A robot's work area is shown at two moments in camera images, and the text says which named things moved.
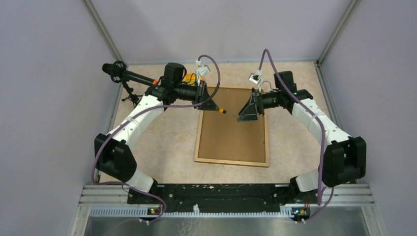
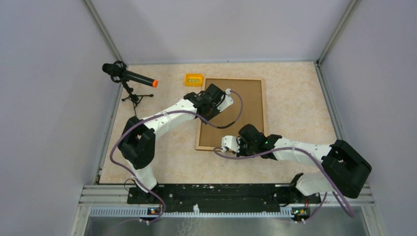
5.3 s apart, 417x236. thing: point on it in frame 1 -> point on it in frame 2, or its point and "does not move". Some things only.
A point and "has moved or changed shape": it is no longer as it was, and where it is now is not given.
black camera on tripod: x=117 y=71 does not move
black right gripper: x=254 y=105 -> x=242 y=141
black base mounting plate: x=183 y=197 does not move
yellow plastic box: x=191 y=78 does not move
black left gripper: x=199 y=87 -> x=216 y=110
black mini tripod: x=133 y=97 does not move
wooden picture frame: x=222 y=139 has moved or changed shape
